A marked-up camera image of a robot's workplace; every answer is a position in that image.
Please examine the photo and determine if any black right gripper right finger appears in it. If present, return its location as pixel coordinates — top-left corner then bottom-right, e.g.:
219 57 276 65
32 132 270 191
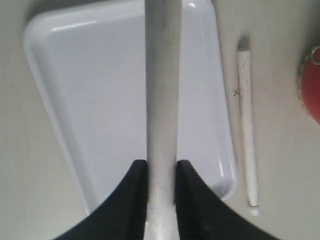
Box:
176 160 275 240

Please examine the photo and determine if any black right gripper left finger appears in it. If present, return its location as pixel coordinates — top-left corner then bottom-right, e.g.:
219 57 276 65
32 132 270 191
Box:
56 160 148 240

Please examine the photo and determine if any white wooden drumstick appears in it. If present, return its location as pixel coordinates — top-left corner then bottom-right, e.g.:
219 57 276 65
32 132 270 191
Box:
144 0 182 240
237 48 259 216

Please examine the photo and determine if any small red drum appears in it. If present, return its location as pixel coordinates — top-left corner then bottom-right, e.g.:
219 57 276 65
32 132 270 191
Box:
297 44 320 124

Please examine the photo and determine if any white plastic tray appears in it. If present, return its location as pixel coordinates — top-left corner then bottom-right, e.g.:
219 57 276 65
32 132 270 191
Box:
23 0 237 214

